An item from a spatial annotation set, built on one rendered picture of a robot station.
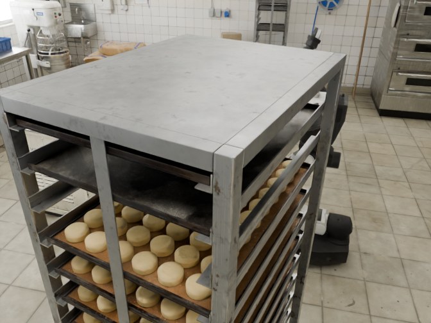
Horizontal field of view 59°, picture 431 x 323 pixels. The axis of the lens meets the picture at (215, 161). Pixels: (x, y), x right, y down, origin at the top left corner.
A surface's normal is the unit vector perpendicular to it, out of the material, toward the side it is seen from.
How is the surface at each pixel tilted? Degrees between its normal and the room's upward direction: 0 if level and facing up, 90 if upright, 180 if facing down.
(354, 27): 90
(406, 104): 91
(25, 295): 0
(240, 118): 0
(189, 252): 0
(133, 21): 90
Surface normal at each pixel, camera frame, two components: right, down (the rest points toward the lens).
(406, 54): -0.21, 0.47
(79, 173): 0.01, -0.88
